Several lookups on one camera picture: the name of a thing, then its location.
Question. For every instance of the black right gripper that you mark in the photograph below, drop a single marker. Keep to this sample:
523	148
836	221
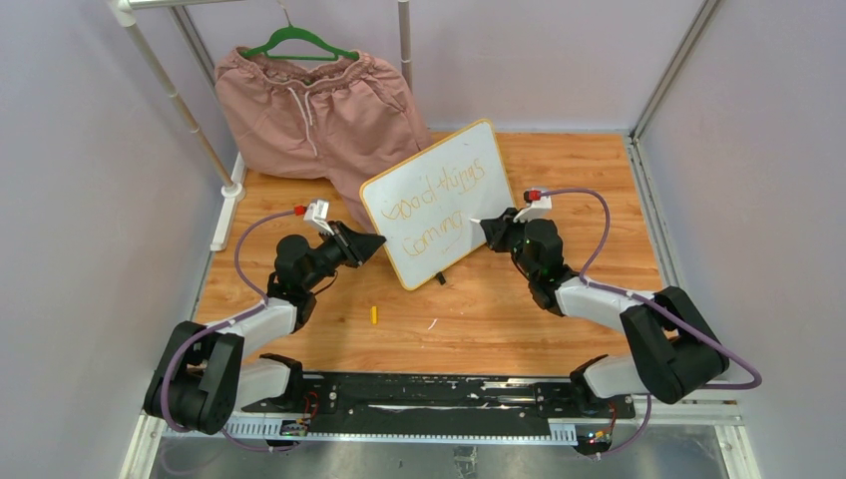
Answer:
497	230

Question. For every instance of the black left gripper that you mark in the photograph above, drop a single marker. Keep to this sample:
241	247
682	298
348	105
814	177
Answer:
354	247

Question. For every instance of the yellow-framed whiteboard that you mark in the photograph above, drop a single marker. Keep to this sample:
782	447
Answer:
422	205

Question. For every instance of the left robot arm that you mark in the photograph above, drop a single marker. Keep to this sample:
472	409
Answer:
204	374

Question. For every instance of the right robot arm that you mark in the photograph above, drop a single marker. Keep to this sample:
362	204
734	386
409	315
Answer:
672	349

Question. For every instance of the pink shorts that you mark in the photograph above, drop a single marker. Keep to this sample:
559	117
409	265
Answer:
346	121

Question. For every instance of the green clothes hanger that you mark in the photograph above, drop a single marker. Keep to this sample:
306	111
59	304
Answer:
301	43

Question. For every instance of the white clothes rack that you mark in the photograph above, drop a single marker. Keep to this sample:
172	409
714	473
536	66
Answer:
232	188

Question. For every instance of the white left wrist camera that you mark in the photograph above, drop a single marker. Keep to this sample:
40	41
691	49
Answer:
316	216

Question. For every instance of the aluminium frame post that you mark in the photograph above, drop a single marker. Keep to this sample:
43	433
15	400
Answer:
648	196

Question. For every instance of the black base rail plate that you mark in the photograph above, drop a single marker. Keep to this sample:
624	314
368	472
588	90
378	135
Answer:
426	408

